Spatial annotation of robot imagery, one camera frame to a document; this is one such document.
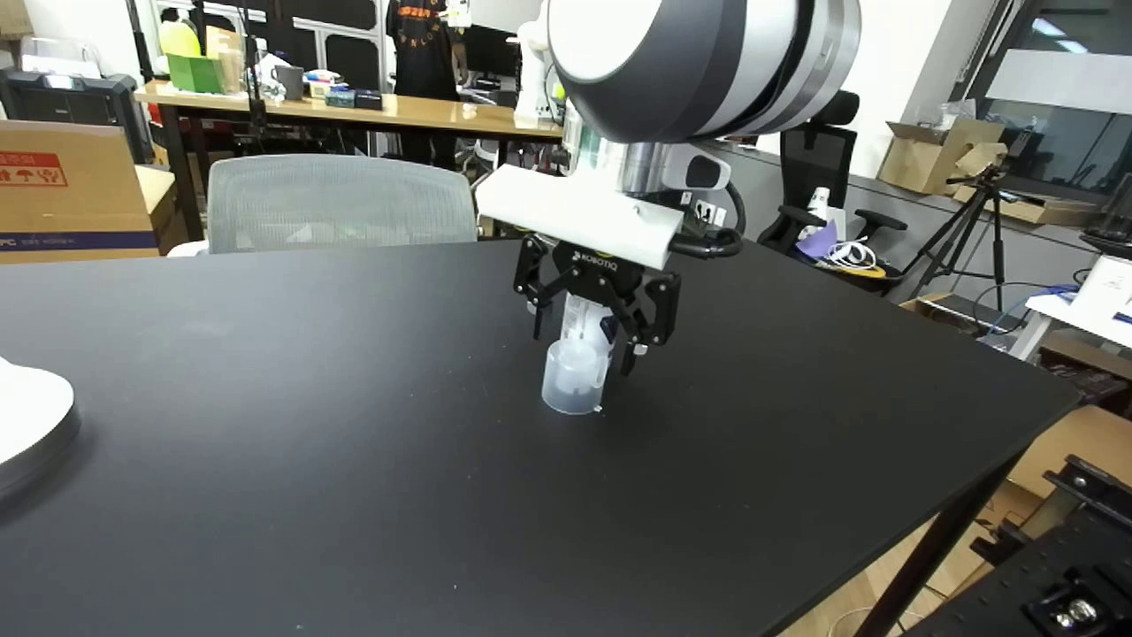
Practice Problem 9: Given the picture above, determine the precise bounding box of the open cardboard box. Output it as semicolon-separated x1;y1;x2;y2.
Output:
875;115;1015;203

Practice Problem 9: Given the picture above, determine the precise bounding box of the white plastic bottle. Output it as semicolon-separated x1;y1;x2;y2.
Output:
802;186;854;247

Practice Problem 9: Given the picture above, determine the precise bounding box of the black table leg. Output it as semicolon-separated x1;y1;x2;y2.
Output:
854;465;1010;637

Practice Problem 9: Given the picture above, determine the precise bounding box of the long wooden desk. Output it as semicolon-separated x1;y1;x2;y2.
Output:
139;80;574;240

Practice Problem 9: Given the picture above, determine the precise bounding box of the black panel shelf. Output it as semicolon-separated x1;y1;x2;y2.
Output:
198;0;391;94

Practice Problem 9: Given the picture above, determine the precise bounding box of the printed brown cardboard box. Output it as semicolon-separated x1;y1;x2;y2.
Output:
0;119;181;265

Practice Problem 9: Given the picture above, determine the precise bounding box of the tall black tripod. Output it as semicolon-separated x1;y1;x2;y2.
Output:
900;159;1032;318

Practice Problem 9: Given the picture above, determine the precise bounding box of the black office chair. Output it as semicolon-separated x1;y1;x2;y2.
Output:
756;89;914;282

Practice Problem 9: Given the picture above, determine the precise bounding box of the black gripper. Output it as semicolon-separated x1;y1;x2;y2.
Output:
510;233;683;411

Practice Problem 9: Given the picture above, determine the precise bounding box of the white wrist mount plate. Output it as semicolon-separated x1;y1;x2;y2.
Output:
473;162;688;273

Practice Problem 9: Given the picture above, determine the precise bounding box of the black orange jacket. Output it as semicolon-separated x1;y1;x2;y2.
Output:
384;0;467;104

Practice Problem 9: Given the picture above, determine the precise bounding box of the green box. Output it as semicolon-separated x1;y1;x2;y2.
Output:
160;18;233;98

